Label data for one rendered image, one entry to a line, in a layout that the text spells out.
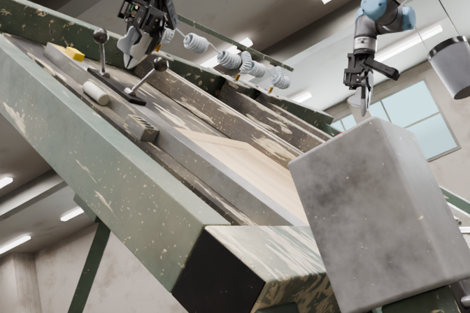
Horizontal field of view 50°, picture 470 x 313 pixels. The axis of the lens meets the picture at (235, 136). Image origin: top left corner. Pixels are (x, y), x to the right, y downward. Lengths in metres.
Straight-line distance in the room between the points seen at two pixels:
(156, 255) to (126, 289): 10.56
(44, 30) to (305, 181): 1.25
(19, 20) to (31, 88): 0.64
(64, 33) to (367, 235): 1.35
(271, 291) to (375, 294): 0.14
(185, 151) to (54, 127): 0.26
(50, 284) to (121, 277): 2.06
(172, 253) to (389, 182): 0.31
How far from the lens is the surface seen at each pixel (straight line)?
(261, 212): 0.91
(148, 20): 1.13
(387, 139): 0.55
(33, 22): 1.67
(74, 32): 1.74
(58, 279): 12.61
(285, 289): 0.65
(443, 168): 8.94
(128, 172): 0.77
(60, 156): 0.92
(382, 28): 1.72
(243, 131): 1.49
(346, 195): 0.55
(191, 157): 1.03
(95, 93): 1.24
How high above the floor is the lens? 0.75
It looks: 22 degrees up
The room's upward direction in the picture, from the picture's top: 18 degrees counter-clockwise
